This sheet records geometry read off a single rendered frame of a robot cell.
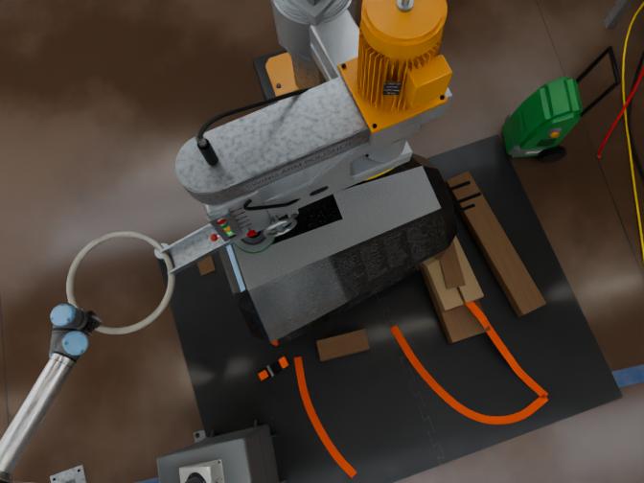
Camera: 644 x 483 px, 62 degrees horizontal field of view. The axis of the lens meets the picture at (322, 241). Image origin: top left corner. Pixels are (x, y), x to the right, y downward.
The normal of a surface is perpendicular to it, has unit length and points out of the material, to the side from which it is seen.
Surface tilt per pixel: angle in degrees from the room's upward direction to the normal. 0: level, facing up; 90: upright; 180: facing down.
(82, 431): 0
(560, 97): 34
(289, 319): 45
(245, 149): 0
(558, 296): 0
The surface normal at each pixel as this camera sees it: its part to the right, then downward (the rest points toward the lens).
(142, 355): -0.04, -0.25
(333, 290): 0.26, 0.44
